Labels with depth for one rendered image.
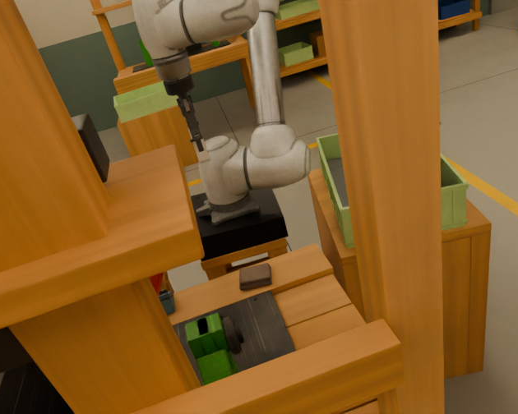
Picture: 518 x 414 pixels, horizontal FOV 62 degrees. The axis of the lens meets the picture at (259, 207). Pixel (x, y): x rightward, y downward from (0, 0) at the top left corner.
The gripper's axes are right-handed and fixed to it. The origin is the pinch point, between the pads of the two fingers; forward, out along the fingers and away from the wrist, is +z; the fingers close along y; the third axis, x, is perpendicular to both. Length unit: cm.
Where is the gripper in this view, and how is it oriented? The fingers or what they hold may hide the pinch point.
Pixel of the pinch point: (200, 147)
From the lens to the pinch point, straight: 123.3
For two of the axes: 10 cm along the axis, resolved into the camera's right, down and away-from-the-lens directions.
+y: -2.5, -4.6, 8.5
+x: -9.4, 3.2, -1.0
